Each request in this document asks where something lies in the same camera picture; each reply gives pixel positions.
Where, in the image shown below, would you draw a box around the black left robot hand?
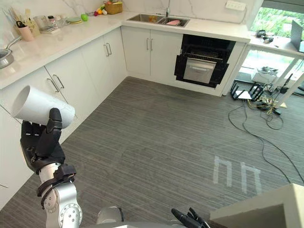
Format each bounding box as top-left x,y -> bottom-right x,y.
19,107 -> 66,175

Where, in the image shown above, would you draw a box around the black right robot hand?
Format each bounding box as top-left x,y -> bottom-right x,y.
171,207 -> 209,228

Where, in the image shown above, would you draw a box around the white cup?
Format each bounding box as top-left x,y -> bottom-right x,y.
11,85 -> 76,128

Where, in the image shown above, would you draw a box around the white cabinet door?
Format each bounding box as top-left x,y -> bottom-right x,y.
150,29 -> 183,83
121,26 -> 151,76
81,37 -> 113,112
103,26 -> 128,95

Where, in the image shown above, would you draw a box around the dishwasher door with steel panel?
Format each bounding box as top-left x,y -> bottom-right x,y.
174,53 -> 230,90

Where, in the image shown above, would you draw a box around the black dishwasher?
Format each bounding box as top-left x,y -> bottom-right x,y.
174,34 -> 237,90

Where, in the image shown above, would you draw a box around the stainless steel double sink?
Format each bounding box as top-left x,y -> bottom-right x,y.
126,13 -> 190,28

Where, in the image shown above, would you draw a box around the beige counter corner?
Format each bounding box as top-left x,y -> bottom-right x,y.
209,183 -> 304,228

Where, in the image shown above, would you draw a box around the silver robot torso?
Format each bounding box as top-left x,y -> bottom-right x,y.
96,206 -> 183,228

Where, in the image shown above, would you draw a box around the pink utensil holder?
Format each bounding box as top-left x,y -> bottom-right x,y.
18,25 -> 35,42

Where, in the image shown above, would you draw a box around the cream utensil jar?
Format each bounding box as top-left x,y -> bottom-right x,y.
25,18 -> 40,37

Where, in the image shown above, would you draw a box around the clear glass measuring jug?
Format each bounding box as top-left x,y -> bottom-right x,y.
33,15 -> 49,31

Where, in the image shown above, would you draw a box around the stack of green plates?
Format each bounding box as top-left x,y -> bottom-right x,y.
65,17 -> 83,25

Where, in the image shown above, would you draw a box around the colourful toy fruits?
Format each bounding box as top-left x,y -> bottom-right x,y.
94,5 -> 108,17

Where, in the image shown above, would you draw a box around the wicker basket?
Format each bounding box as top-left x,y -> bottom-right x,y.
104,1 -> 124,15

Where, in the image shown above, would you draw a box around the white table leg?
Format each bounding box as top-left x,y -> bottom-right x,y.
275,57 -> 302,107

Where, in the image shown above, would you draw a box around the black devices on desk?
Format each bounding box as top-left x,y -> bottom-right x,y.
255,29 -> 274,44

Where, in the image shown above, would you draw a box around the grey laptop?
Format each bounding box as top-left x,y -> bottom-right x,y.
290,19 -> 304,53

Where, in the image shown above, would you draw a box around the steel pan with handle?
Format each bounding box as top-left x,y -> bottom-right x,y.
0,36 -> 22,70

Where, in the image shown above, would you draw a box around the black floor cable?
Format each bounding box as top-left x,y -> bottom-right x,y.
228,99 -> 304,184

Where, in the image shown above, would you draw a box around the black wire rack stand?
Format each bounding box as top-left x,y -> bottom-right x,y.
230,79 -> 264,102

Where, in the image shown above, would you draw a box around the white wall power socket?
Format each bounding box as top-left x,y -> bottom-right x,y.
225,0 -> 247,10

